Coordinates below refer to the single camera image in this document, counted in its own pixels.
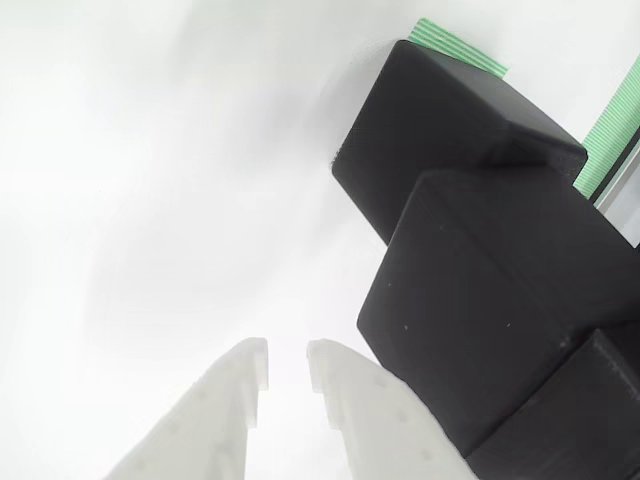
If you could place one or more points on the green striped edge strip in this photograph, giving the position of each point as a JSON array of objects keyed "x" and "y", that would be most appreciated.
[{"x": 612, "y": 130}]

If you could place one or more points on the silver screen frame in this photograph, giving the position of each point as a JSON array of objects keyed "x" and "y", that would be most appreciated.
[{"x": 622, "y": 200}]

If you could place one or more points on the black cube with patterned face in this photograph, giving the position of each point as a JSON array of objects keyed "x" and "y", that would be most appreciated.
[{"x": 565, "y": 425}]

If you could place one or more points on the green striped square marker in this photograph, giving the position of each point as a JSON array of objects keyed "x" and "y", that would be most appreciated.
[{"x": 455, "y": 47}]

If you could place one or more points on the black printed cube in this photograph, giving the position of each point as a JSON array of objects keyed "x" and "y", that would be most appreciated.
[
  {"x": 475, "y": 310},
  {"x": 450, "y": 120}
]

